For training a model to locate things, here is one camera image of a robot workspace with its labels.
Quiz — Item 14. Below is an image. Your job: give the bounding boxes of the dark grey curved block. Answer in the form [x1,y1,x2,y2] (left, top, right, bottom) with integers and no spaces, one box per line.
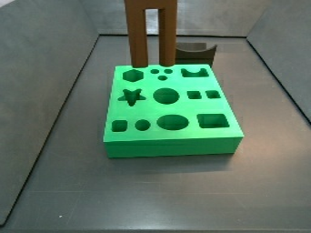
[175,43,218,66]

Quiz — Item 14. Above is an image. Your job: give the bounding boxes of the brown two-pronged peg object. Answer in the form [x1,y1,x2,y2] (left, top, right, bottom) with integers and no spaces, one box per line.
[125,0,178,67]

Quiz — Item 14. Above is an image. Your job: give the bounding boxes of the green shape-sorter block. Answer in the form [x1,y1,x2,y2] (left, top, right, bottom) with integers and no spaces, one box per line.
[103,65,245,158]

